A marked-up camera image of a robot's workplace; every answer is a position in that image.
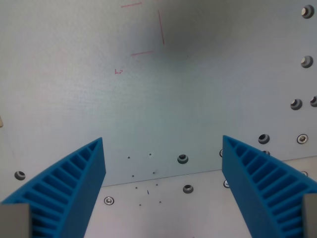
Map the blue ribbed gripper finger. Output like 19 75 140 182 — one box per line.
0 137 106 238
221 135 317 238

